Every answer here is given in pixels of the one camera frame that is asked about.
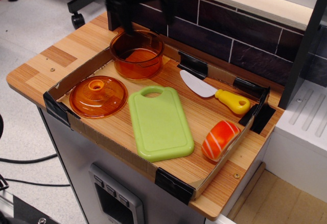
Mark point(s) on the salmon nigiri sushi toy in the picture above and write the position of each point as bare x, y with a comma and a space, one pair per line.
219, 139

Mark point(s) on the black office chair base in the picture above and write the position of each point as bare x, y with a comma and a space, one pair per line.
73, 7

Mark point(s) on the cardboard fence with black tape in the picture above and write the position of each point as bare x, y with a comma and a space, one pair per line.
184, 179

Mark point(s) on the white toy sink counter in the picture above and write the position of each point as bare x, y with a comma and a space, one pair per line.
296, 151

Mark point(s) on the grey toy oven front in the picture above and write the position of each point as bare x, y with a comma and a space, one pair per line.
118, 203

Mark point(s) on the orange transparent pot lid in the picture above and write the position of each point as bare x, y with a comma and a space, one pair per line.
98, 97

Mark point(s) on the white toy knife yellow handle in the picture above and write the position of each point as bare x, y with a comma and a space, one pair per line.
236, 103

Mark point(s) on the green plastic cutting board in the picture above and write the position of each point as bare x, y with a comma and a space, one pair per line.
160, 127

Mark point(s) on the orange transparent pot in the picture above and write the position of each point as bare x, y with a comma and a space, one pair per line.
137, 56

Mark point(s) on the black upright post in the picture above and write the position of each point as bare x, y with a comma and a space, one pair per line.
305, 53

